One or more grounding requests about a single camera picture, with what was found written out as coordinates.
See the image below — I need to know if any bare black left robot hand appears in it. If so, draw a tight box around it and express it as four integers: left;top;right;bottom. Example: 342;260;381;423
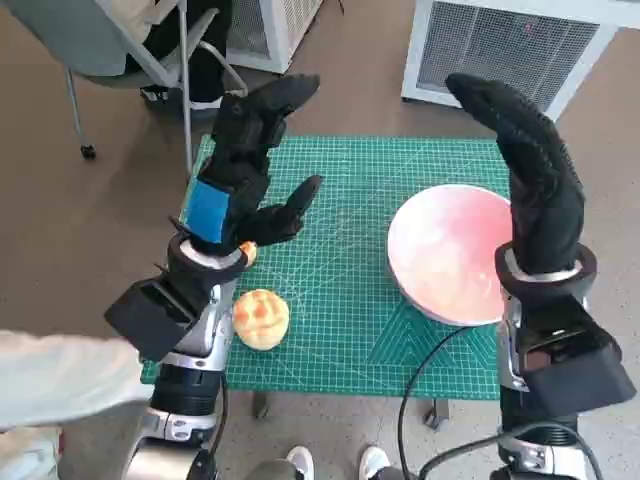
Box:
172;73;324;259

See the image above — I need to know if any white cloth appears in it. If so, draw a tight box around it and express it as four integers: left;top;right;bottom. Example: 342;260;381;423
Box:
0;328;151;480

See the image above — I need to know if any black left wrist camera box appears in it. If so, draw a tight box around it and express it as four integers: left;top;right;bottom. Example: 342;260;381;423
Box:
103;277;201;362

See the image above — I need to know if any grey office chair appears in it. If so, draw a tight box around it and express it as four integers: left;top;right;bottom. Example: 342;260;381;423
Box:
0;0;251;161

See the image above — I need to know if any green cutting mat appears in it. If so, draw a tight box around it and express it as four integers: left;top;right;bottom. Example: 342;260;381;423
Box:
139;134;511;401

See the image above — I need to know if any white shoe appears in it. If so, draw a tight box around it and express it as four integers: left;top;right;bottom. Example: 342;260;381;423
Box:
285;445;316;480
360;445;394;480

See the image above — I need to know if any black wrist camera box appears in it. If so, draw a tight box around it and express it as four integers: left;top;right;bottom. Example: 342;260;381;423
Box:
103;277;201;362
519;299;637;416

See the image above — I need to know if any pink bowl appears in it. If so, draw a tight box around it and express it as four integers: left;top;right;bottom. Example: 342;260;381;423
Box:
387;183;514;327

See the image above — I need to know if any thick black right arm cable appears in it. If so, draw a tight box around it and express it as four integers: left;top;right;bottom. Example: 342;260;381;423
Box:
417;422;604;480

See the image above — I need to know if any round toy bread bun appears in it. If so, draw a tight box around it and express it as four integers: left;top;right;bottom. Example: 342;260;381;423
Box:
232;288;291;351

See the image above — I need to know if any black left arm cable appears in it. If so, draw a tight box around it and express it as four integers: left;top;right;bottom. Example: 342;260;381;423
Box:
207;377;231;480

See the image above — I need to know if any thin black looping cable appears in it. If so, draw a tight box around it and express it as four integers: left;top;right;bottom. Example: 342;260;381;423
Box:
397;324;506;480

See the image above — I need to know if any small white vented cabinet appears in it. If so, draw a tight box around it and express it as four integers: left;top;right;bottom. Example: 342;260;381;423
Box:
222;0;324;75

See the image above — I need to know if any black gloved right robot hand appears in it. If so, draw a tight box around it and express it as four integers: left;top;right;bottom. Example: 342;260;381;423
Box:
444;73;586;276

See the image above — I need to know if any large white vented cabinet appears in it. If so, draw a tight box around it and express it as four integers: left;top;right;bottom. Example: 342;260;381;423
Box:
401;0;621;116

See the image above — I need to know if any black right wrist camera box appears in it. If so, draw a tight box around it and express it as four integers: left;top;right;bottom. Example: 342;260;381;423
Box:
519;299;637;416

